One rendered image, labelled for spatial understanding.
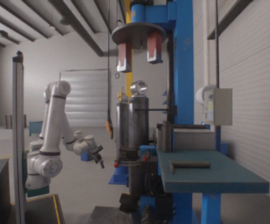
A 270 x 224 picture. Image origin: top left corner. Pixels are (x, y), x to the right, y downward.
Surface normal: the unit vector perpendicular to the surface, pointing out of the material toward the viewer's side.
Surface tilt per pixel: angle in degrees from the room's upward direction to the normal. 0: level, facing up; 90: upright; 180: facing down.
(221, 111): 90
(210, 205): 90
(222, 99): 90
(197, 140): 90
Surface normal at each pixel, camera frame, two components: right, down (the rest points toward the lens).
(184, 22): -0.08, 0.01
